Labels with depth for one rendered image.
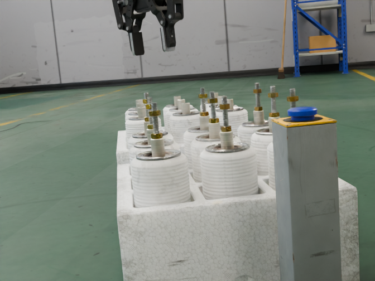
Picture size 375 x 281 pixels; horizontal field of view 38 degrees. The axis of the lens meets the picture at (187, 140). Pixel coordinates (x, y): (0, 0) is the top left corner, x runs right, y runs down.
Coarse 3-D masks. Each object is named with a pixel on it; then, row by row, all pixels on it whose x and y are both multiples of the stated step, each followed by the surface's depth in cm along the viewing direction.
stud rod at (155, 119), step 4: (152, 104) 88; (156, 104) 88; (152, 108) 88; (156, 108) 88; (156, 116) 88; (152, 120) 89; (156, 120) 88; (156, 124) 89; (156, 128) 89; (156, 132) 89
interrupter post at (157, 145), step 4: (152, 140) 89; (156, 140) 88; (160, 140) 88; (152, 144) 89; (156, 144) 88; (160, 144) 89; (152, 148) 89; (156, 148) 88; (160, 148) 89; (164, 148) 89; (152, 152) 89; (156, 152) 89; (160, 152) 89; (164, 152) 89; (152, 156) 89; (156, 156) 89; (160, 156) 89
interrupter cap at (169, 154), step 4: (144, 152) 92; (148, 152) 92; (168, 152) 91; (172, 152) 90; (176, 152) 90; (180, 152) 89; (136, 156) 89; (140, 156) 89; (144, 156) 89; (148, 156) 90; (164, 156) 87; (168, 156) 87; (172, 156) 87; (176, 156) 88; (144, 160) 87; (148, 160) 86; (152, 160) 86; (156, 160) 86
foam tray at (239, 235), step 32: (128, 192) 96; (192, 192) 92; (352, 192) 87; (128, 224) 83; (160, 224) 84; (192, 224) 84; (224, 224) 85; (256, 224) 86; (352, 224) 88; (128, 256) 84; (160, 256) 85; (192, 256) 85; (224, 256) 86; (256, 256) 87; (352, 256) 89
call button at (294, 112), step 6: (294, 108) 74; (300, 108) 74; (306, 108) 73; (312, 108) 73; (288, 114) 74; (294, 114) 73; (300, 114) 72; (306, 114) 72; (312, 114) 72; (300, 120) 73
